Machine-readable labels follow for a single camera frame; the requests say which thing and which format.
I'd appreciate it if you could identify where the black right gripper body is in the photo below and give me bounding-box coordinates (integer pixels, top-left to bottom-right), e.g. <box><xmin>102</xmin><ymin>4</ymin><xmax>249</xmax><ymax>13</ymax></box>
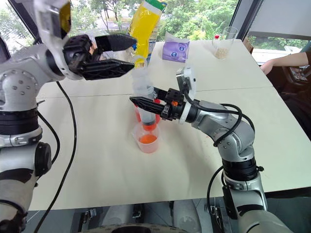
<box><xmin>160</xmin><ymin>88</ymin><xmax>188</xmax><ymax>122</ymax></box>

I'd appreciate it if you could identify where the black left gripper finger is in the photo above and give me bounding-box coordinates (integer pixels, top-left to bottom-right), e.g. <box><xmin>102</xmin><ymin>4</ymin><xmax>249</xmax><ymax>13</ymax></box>
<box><xmin>94</xmin><ymin>33</ymin><xmax>138</xmax><ymax>52</ymax></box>
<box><xmin>81</xmin><ymin>59</ymin><xmax>136</xmax><ymax>81</ymax></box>

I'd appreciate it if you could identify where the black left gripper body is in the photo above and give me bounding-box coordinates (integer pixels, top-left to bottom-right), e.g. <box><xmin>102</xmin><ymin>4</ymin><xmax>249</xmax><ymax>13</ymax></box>
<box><xmin>62</xmin><ymin>34</ymin><xmax>102</xmax><ymax>81</ymax></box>

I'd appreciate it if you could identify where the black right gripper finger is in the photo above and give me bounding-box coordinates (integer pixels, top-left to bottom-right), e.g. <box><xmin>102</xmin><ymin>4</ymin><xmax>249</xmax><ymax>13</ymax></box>
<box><xmin>152</xmin><ymin>86</ymin><xmax>169</xmax><ymax>100</ymax></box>
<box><xmin>129</xmin><ymin>96</ymin><xmax>167</xmax><ymax>117</ymax></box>

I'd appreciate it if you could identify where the clear cup with red liquid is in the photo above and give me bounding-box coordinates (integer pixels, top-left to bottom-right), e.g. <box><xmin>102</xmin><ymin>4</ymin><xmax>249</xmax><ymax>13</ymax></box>
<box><xmin>132</xmin><ymin>122</ymin><xmax>161</xmax><ymax>154</ymax></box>
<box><xmin>133</xmin><ymin>98</ymin><xmax>161</xmax><ymax>125</ymax></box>

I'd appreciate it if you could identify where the person's bare hand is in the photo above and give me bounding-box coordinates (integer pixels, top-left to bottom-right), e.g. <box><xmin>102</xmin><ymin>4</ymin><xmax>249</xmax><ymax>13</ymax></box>
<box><xmin>259</xmin><ymin>59</ymin><xmax>276</xmax><ymax>75</ymax></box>

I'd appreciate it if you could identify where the yellow plastic bag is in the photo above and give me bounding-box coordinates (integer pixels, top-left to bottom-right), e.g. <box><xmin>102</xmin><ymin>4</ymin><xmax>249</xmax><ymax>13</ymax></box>
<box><xmin>127</xmin><ymin>0</ymin><xmax>168</xmax><ymax>71</ymax></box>

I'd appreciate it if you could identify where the purple tissue pack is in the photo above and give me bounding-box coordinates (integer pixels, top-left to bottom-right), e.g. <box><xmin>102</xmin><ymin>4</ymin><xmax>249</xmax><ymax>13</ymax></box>
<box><xmin>161</xmin><ymin>32</ymin><xmax>190</xmax><ymax>64</ymax></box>

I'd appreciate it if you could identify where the tall clear glass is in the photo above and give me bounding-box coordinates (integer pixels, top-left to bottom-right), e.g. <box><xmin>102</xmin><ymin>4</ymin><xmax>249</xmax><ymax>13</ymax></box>
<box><xmin>212</xmin><ymin>26</ymin><xmax>239</xmax><ymax>60</ymax></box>

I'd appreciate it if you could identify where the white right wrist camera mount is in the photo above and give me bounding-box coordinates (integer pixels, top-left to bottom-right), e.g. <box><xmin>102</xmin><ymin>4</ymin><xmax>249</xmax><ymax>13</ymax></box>
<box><xmin>175</xmin><ymin>66</ymin><xmax>196</xmax><ymax>125</ymax></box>

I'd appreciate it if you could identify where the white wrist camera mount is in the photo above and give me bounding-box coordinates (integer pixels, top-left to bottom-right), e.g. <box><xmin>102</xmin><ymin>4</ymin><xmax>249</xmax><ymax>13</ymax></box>
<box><xmin>175</xmin><ymin>66</ymin><xmax>196</xmax><ymax>125</ymax></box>
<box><xmin>33</xmin><ymin>0</ymin><xmax>73</xmax><ymax>50</ymax></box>

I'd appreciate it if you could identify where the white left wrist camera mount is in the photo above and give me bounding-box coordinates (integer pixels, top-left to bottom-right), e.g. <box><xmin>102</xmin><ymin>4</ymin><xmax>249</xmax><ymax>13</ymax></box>
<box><xmin>33</xmin><ymin>0</ymin><xmax>73</xmax><ymax>50</ymax></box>

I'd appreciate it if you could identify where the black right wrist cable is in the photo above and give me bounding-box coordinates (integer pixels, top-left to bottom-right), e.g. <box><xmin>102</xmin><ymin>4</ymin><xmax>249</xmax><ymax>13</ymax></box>
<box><xmin>183</xmin><ymin>87</ymin><xmax>256</xmax><ymax>148</ymax></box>

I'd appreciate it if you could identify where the long black left arm cable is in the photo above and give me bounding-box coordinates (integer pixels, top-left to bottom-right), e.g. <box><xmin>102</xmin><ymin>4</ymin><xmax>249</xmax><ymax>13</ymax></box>
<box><xmin>33</xmin><ymin>81</ymin><xmax>78</xmax><ymax>233</ymax></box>

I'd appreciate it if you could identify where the black right arm base cable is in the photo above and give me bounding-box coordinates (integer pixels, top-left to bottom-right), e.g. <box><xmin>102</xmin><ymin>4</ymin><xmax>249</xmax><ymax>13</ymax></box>
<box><xmin>206</xmin><ymin>165</ymin><xmax>225</xmax><ymax>219</ymax></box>

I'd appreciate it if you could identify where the short black left arm cable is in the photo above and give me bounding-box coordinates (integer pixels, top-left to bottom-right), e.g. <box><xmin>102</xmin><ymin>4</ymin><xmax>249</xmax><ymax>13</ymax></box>
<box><xmin>36</xmin><ymin>111</ymin><xmax>61</xmax><ymax>170</ymax></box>

